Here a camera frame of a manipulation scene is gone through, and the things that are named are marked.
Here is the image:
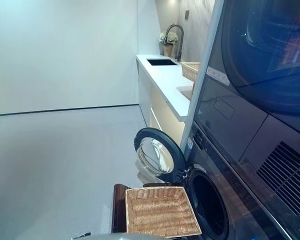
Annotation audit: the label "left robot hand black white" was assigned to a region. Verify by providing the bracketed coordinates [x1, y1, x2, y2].
[71, 232, 92, 239]

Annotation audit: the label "round washing machine door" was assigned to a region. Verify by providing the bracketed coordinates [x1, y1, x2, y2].
[133, 127, 191, 186]

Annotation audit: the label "dark grey washing machine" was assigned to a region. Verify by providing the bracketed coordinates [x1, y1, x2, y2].
[181, 121, 299, 240]

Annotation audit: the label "glossy brown stool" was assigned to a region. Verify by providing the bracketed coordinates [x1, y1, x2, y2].
[111, 182, 184, 236]

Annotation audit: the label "wicker laundry basket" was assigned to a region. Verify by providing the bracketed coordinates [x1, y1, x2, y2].
[124, 186, 203, 239]

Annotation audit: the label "white counter unit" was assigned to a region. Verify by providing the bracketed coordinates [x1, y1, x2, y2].
[135, 54, 195, 141]

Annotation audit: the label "black countertop sink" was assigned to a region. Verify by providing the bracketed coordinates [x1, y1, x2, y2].
[146, 57, 179, 67]

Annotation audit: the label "wicker storage basket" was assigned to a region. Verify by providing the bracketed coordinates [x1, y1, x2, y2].
[180, 61, 202, 82]

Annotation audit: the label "potted white flowers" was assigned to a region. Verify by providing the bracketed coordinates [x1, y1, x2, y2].
[158, 31, 179, 57]

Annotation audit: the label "dark grey dryer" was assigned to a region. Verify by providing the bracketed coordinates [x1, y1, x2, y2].
[191, 0, 300, 233]

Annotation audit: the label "dark gooseneck faucet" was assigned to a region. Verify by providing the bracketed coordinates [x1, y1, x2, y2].
[163, 23, 185, 62]

